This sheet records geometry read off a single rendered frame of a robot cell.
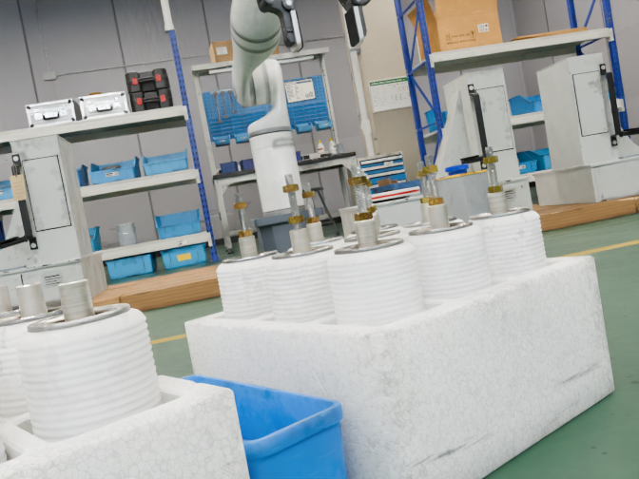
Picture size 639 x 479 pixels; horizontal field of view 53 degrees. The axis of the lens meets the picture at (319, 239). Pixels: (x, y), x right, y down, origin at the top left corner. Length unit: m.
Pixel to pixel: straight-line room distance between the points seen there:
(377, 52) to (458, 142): 4.28
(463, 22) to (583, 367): 5.52
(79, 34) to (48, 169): 6.79
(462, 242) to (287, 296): 0.21
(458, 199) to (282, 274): 0.43
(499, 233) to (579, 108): 2.65
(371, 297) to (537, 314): 0.22
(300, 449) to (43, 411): 0.22
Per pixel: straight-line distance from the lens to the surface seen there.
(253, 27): 1.18
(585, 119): 3.46
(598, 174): 3.40
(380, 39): 7.50
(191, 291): 2.77
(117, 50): 9.57
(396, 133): 7.33
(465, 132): 3.28
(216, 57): 6.72
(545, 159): 6.31
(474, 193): 1.09
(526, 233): 0.83
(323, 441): 0.61
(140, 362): 0.51
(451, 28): 6.18
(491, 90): 3.25
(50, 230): 2.97
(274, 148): 1.36
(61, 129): 5.63
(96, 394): 0.49
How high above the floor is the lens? 0.30
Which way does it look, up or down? 3 degrees down
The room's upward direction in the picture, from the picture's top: 10 degrees counter-clockwise
